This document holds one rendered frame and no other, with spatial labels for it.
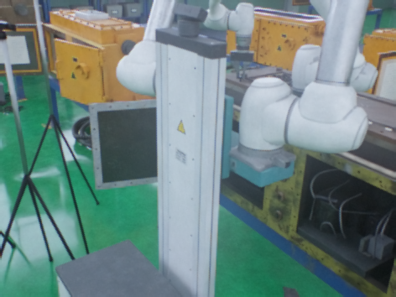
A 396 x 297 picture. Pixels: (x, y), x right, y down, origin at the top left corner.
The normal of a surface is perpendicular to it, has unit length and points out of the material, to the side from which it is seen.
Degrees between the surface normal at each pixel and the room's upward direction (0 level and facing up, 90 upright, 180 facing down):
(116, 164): 90
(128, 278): 0
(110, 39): 90
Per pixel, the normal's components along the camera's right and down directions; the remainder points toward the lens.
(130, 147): 0.29, 0.41
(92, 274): 0.02, -0.90
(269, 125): -0.46, 0.38
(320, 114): -0.46, 0.15
